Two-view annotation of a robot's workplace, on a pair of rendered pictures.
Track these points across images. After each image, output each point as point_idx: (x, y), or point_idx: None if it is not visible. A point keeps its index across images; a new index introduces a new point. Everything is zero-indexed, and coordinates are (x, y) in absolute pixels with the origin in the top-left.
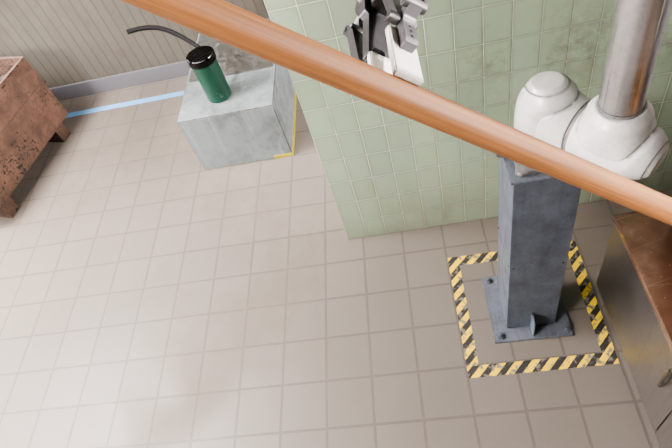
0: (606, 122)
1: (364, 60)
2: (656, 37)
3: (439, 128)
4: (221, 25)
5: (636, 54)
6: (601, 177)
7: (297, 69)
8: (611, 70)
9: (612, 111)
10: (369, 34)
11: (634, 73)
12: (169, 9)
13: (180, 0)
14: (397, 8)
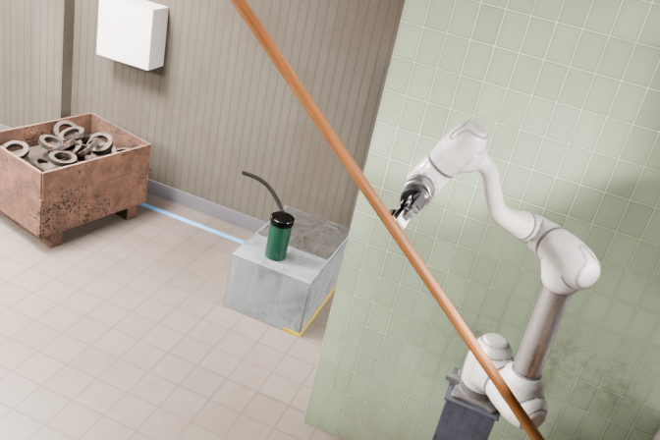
0: (512, 374)
1: None
2: (550, 329)
3: (401, 247)
4: (357, 177)
5: (537, 334)
6: (449, 305)
7: (369, 200)
8: (523, 339)
9: (518, 368)
10: (397, 212)
11: (534, 346)
12: (348, 165)
13: (352, 165)
14: (410, 207)
